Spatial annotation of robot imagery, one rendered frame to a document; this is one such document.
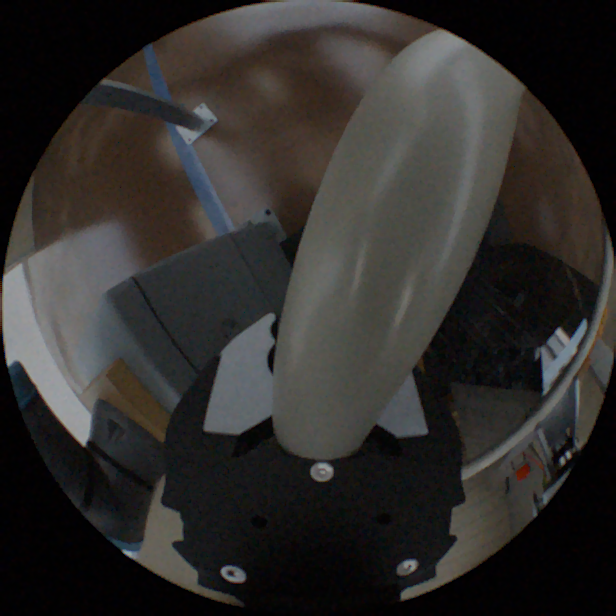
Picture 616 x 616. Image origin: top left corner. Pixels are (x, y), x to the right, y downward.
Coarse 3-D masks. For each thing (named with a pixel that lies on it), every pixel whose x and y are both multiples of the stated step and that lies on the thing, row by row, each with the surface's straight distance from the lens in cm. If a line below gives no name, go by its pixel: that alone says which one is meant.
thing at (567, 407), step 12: (576, 384) 47; (564, 396) 56; (576, 396) 52; (552, 408) 54; (564, 408) 62; (576, 408) 59; (552, 420) 60; (564, 420) 70; (576, 420) 68; (540, 432) 47; (552, 432) 68; (576, 432) 82; (552, 444) 79; (552, 468) 99
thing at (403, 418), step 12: (408, 384) 9; (396, 396) 9; (408, 396) 9; (396, 408) 8; (408, 408) 8; (420, 408) 9; (384, 420) 8; (396, 420) 8; (408, 420) 8; (420, 420) 8; (372, 432) 8; (384, 432) 8; (396, 432) 8; (408, 432) 8; (420, 432) 8; (384, 444) 8
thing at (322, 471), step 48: (192, 480) 7; (240, 480) 6; (288, 480) 6; (336, 480) 6; (384, 480) 6; (432, 480) 7; (192, 528) 6; (240, 528) 6; (288, 528) 6; (336, 528) 6; (384, 528) 6; (432, 528) 7; (240, 576) 6; (288, 576) 6; (336, 576) 6; (384, 576) 6; (432, 576) 8
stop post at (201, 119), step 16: (96, 96) 85; (112, 96) 87; (128, 96) 90; (144, 96) 94; (160, 96) 106; (144, 112) 99; (160, 112) 104; (176, 112) 109; (192, 112) 123; (208, 112) 128; (192, 128) 125; (208, 128) 123
